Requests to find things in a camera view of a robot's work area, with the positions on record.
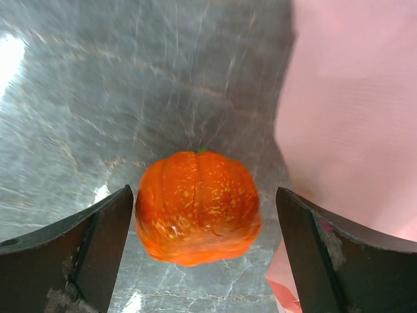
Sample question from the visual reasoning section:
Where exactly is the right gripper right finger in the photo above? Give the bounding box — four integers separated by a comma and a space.
276, 187, 416, 312

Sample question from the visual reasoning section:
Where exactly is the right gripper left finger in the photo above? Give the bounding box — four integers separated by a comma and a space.
1, 186, 134, 312

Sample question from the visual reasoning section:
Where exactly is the pink peach plastic bag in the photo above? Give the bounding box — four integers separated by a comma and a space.
266, 1, 416, 312

